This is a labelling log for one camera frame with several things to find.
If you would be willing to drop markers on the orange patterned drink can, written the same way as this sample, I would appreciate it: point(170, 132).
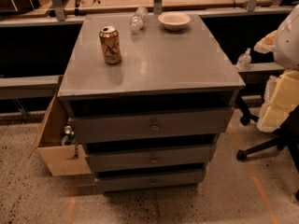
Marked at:
point(110, 44)

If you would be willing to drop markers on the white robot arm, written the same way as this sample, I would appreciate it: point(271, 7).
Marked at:
point(286, 47)

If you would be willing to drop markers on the clear plastic water bottle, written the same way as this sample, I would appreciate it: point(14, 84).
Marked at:
point(138, 20)

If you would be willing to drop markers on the silver can in box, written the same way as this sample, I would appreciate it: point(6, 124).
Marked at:
point(67, 130)

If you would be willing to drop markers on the green bottle in box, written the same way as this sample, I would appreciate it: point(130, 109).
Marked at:
point(69, 139)

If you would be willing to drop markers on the hand sanitizer pump bottle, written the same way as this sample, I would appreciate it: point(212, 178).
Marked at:
point(244, 60)

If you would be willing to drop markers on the grey three-drawer cabinet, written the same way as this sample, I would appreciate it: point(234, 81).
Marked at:
point(153, 119)

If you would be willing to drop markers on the white ceramic bowl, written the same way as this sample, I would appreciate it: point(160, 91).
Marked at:
point(174, 21)

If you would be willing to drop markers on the cardboard box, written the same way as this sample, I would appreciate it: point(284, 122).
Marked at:
point(60, 159)

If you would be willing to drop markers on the yellow foam padding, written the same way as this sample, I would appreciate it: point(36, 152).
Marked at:
point(281, 97)

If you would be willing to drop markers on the black office chair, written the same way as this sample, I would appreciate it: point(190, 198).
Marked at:
point(287, 135)

